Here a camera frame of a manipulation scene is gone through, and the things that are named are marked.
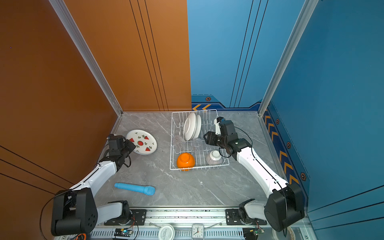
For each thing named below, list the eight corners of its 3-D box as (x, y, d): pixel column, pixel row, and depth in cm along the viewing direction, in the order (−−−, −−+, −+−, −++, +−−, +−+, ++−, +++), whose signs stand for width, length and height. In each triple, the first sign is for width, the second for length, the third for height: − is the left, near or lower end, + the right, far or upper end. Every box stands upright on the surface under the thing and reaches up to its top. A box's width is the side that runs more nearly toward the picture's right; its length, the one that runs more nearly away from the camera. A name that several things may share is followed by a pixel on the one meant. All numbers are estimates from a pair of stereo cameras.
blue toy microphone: (116, 189, 84) (113, 187, 81) (119, 183, 86) (116, 180, 83) (153, 196, 82) (151, 193, 78) (156, 189, 84) (154, 187, 81)
